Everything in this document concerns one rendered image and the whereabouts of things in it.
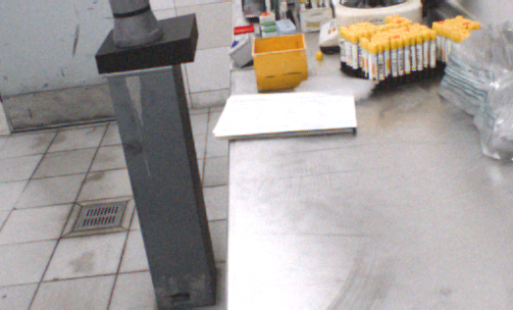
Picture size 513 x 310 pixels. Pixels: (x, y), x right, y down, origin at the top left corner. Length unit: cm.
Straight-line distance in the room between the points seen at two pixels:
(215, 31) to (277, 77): 222
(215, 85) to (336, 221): 290
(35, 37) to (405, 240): 316
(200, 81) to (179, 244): 185
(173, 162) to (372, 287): 123
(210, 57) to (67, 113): 91
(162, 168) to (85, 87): 194
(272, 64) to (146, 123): 55
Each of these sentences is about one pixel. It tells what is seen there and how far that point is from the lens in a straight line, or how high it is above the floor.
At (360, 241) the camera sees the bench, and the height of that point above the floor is 88.
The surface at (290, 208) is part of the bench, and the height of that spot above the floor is 88.
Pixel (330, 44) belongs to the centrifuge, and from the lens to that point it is 191.
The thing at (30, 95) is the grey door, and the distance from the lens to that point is 411.
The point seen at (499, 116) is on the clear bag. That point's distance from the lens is 131.
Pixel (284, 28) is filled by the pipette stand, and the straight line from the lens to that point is 183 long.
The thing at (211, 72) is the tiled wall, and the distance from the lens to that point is 395.
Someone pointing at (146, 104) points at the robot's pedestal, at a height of 77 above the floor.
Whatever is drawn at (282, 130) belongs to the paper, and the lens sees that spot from 142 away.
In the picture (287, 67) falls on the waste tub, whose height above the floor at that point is 93.
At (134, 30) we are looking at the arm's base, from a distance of 200.
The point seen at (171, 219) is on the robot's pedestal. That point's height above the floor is 36.
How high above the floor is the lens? 148
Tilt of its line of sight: 23 degrees down
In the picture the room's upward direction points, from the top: 8 degrees counter-clockwise
